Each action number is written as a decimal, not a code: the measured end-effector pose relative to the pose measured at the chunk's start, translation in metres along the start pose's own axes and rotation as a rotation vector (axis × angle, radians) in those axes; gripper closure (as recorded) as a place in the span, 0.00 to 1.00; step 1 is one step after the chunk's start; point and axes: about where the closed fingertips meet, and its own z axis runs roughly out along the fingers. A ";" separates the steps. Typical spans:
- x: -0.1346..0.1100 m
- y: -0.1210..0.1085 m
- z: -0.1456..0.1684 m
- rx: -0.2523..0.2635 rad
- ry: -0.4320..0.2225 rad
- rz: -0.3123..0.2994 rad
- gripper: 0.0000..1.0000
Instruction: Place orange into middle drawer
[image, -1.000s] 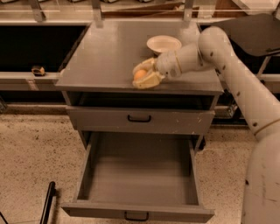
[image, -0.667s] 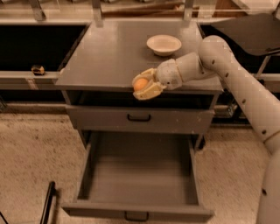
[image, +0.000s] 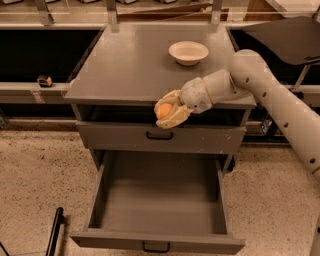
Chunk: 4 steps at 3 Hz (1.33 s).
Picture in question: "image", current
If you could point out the black tilted stand tray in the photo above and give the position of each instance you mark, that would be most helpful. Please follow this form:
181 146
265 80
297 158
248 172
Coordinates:
295 41

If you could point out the small black yellow object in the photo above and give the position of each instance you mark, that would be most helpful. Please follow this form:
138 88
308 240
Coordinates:
44 81

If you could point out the grey metal rail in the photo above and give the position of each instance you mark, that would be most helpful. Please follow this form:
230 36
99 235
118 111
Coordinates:
32 93

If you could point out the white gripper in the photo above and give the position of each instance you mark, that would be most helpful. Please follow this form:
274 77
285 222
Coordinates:
196 95

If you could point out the black lower drawer handle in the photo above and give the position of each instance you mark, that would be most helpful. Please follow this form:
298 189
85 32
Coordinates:
156 247

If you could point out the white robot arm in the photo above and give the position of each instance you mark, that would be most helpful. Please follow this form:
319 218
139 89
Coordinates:
273 196

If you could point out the black metal bar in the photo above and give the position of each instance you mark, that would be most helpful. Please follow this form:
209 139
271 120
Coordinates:
57 222

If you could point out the black drawer handle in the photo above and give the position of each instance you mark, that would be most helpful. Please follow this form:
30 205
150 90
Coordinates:
164 136
156 247

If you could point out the open grey lower drawer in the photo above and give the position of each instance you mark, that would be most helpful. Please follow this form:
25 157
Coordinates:
163 197

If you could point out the grey drawer cabinet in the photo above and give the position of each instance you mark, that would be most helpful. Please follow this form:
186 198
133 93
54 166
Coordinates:
130 70

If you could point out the orange fruit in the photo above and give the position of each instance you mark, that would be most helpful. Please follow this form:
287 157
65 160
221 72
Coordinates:
164 110

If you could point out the black upper drawer handle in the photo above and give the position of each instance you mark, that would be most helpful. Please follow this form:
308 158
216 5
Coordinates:
164 136

